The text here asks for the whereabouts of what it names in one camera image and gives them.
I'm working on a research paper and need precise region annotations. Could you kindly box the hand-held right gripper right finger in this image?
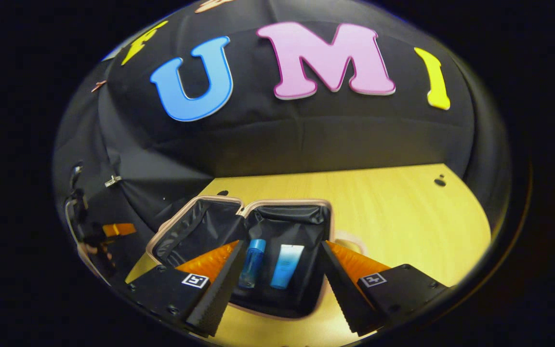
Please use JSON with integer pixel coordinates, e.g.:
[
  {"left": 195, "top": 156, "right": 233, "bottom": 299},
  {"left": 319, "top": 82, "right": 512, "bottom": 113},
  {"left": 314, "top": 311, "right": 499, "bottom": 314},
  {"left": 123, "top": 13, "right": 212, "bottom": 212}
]
[{"left": 321, "top": 240, "right": 450, "bottom": 337}]

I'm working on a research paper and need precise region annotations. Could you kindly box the blue capped clear bottle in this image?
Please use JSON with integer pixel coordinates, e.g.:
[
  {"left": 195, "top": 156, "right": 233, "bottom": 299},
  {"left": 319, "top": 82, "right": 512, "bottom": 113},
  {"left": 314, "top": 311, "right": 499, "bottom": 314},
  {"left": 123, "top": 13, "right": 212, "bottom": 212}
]
[{"left": 238, "top": 239, "right": 266, "bottom": 289}]

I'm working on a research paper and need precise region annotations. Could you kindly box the black backdrop cloth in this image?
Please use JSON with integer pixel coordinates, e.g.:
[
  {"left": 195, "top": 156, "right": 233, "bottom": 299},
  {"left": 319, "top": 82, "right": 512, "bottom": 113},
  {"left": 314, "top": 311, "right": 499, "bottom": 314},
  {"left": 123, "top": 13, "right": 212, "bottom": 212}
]
[{"left": 51, "top": 0, "right": 512, "bottom": 251}]

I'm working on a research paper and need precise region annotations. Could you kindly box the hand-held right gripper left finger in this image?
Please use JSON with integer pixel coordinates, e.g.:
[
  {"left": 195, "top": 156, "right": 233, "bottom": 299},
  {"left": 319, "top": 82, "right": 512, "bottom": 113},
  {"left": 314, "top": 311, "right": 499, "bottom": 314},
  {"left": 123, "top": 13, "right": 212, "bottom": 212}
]
[{"left": 125, "top": 240, "right": 249, "bottom": 337}]

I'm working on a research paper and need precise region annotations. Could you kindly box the light blue tube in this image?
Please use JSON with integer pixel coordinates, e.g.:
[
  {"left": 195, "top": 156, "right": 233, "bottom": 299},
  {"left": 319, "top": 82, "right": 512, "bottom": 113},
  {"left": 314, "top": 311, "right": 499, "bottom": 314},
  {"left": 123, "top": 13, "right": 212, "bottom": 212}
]
[{"left": 270, "top": 244, "right": 305, "bottom": 290}]

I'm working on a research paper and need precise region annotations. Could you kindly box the pink suitcase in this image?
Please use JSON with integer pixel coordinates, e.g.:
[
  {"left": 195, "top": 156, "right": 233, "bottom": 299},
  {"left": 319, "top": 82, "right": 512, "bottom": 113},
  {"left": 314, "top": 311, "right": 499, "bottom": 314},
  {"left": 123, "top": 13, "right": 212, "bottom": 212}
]
[{"left": 145, "top": 195, "right": 367, "bottom": 321}]

